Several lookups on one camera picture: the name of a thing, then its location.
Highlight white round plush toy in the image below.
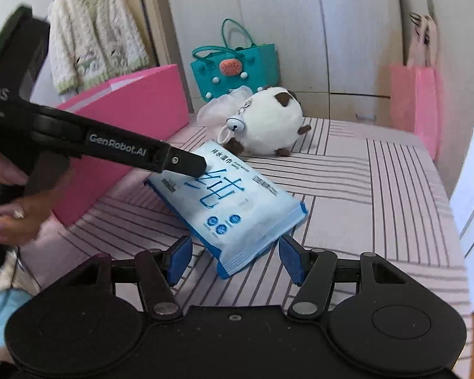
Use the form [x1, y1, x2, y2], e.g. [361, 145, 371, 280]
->
[216, 87, 312, 157]

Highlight cream knitted cardigan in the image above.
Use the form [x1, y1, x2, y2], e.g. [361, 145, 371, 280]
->
[48, 0, 149, 96]

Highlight blue white wet wipes pack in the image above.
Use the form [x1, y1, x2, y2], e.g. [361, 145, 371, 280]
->
[145, 141, 308, 279]

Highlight pink paper shopping bag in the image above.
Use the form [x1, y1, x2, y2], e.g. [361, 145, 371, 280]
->
[390, 15, 440, 158]

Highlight translucent plastic bag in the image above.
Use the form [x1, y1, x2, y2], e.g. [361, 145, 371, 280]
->
[197, 86, 253, 129]

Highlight striped pink bed sheet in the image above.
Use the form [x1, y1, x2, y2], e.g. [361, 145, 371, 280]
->
[5, 119, 472, 378]

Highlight teal felt tote bag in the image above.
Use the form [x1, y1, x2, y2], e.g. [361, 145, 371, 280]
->
[191, 18, 280, 102]

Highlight pink storage box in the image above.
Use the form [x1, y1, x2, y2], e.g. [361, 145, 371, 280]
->
[53, 65, 190, 226]

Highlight white wardrobe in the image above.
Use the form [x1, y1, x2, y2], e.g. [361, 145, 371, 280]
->
[154, 0, 402, 126]

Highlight left hand with ring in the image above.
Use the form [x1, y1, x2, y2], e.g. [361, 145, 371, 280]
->
[0, 153, 67, 245]

